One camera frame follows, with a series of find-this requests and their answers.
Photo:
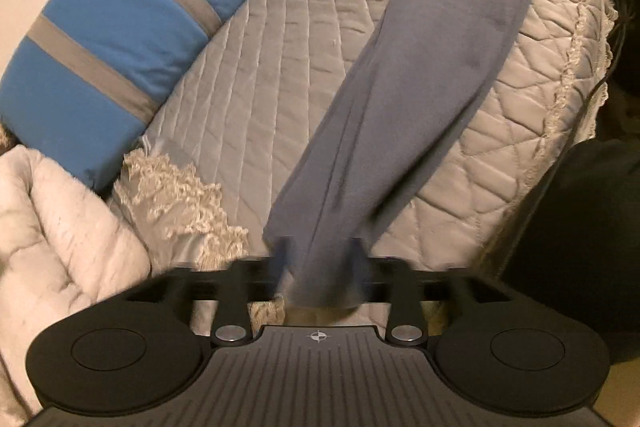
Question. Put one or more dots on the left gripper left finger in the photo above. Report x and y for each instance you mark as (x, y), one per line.
(249, 296)

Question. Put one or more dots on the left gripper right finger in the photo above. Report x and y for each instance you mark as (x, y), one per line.
(390, 280)

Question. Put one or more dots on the grey-blue sweatpants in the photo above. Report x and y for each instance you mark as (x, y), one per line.
(415, 86)

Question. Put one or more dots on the grey quilted bedspread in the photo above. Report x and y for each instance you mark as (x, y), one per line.
(199, 185)

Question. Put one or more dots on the white fluffy comforter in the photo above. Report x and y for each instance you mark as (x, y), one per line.
(62, 251)

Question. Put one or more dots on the left blue striped pillow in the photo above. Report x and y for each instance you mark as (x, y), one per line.
(90, 75)

